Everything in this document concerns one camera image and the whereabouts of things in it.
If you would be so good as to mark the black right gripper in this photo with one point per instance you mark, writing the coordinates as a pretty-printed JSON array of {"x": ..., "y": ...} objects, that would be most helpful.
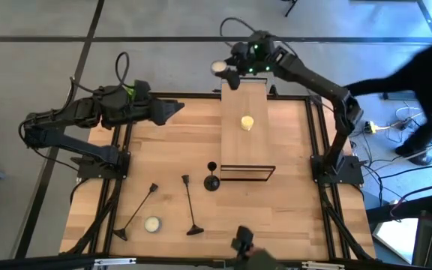
[{"x": 261, "y": 56}]

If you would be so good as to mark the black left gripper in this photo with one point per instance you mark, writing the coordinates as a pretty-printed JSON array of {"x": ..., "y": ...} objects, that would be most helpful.
[{"x": 126, "y": 108}]

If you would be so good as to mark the white candle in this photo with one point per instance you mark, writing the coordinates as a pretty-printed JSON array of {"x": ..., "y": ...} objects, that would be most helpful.
[{"x": 218, "y": 66}]

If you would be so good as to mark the yellow candle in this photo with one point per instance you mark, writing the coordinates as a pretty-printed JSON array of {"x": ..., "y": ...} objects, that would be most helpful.
[{"x": 247, "y": 123}]

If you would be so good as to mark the black metal candlestick holder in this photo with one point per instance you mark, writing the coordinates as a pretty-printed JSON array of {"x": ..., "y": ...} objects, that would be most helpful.
[
  {"x": 211, "y": 183},
  {"x": 120, "y": 234},
  {"x": 194, "y": 230}
]

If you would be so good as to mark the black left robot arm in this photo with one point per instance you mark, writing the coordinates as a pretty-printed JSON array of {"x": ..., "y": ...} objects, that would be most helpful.
[{"x": 73, "y": 146}]

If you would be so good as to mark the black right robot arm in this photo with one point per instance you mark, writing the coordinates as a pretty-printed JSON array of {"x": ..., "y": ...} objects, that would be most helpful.
[{"x": 313, "y": 80}]

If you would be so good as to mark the person's forearm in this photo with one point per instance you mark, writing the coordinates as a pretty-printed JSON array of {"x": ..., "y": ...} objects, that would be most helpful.
[{"x": 268, "y": 262}]

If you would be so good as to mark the green plant in white pot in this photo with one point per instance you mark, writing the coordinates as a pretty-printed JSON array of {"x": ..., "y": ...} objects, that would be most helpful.
[{"x": 128, "y": 91}]

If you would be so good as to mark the black tripod leg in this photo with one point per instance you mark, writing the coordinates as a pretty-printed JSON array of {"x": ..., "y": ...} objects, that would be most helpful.
[{"x": 291, "y": 8}]

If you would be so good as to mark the black handheld object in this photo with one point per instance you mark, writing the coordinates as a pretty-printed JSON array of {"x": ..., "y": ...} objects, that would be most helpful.
[{"x": 243, "y": 240}]

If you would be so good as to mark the person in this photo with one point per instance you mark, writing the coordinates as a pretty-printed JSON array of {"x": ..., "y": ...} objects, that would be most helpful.
[{"x": 426, "y": 75}]

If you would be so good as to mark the black gantry beam silver brackets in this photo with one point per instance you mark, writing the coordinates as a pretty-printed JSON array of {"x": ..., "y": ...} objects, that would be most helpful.
[{"x": 32, "y": 262}]

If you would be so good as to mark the black aluminium table frame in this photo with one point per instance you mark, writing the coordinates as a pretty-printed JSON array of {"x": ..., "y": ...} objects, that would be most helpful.
[{"x": 291, "y": 96}]

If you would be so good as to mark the wooden shelf black metal frame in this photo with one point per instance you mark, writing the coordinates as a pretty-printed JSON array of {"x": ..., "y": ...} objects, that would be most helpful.
[{"x": 246, "y": 150}]

